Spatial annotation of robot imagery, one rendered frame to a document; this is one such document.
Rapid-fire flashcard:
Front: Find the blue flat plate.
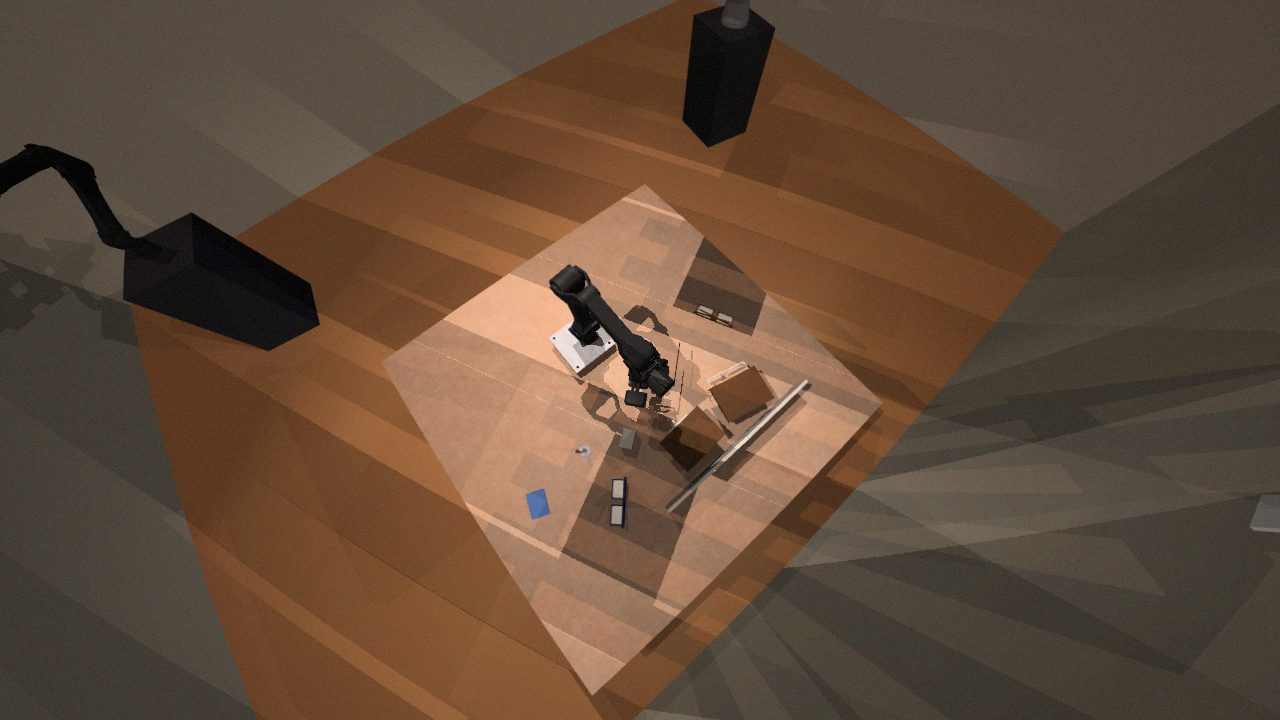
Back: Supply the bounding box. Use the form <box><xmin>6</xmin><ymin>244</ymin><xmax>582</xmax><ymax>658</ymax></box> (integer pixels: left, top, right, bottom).
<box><xmin>526</xmin><ymin>488</ymin><xmax>550</xmax><ymax>520</ymax></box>

